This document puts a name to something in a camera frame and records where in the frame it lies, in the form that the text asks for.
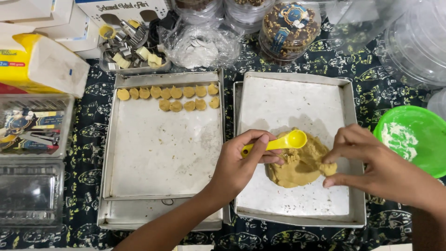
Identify person's left hand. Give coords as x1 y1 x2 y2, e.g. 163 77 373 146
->
210 130 285 205

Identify person's right hand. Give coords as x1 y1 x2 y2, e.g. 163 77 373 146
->
321 124 424 207

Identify yellow plastic measuring spoon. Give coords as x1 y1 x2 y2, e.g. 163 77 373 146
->
240 130 308 158

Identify tan cookie dough lump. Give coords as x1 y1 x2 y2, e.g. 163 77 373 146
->
266 127 338 189

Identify white flour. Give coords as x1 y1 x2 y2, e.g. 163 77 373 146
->
381 122 419 162

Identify green plastic bowl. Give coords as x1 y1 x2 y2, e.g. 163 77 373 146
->
373 105 446 179

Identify metal baking tray with cookies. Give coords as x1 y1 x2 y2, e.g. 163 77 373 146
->
102 71 226 201

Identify small clear plastic jar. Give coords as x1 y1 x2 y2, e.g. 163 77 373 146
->
426 88 446 120

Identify metal baking tray with dough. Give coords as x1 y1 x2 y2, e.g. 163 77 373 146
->
232 72 367 229

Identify rows of shaped dough cookies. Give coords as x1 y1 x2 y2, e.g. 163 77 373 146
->
117 84 221 112

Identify large metal baking tray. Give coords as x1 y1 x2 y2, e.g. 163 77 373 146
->
97 190 232 231

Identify clear plastic bag with papers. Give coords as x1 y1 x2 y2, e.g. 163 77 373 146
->
158 22 242 69

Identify stack of clear plastic jars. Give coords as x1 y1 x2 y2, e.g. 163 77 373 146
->
378 0 446 89

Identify clear plastic wrapping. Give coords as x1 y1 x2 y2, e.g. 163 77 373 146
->
322 0 417 54

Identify labelled clear jar of cookies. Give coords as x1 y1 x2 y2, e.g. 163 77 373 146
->
258 1 322 66

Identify black patterned tablecloth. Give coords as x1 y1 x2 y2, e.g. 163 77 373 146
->
0 19 446 251

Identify clear tub of cutters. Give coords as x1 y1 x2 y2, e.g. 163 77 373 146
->
99 20 172 74

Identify pile of cookie cutters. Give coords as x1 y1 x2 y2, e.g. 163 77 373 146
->
101 19 164 69

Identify black plastic tool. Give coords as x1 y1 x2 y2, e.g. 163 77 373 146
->
149 10 180 37

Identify small yellow plastic cup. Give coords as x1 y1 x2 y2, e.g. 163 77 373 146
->
99 25 116 40

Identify empty clear plastic box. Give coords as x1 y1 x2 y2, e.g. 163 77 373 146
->
0 160 66 229

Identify white printed cardboard box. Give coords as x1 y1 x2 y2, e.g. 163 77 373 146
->
75 0 171 29

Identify stack of printed label stickers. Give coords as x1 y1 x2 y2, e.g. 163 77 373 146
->
0 109 65 153

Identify clear box with label stickers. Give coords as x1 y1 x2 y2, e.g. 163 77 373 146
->
0 93 75 160

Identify yellow and white packet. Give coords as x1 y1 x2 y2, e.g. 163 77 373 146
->
0 33 91 98

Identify stack of white cardboard boxes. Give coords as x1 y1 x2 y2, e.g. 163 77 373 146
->
0 0 102 59

